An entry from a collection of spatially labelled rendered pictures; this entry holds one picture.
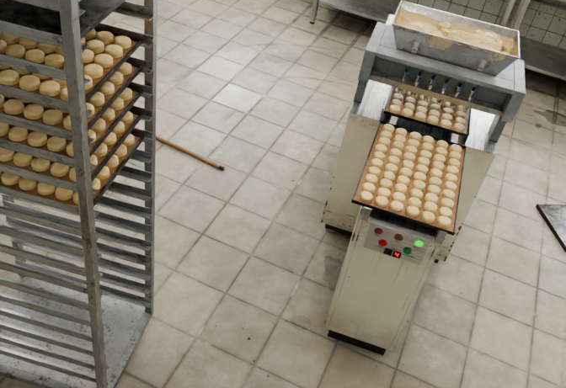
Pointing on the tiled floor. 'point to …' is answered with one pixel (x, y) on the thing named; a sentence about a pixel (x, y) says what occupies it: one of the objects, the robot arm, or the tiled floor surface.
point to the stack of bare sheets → (555, 220)
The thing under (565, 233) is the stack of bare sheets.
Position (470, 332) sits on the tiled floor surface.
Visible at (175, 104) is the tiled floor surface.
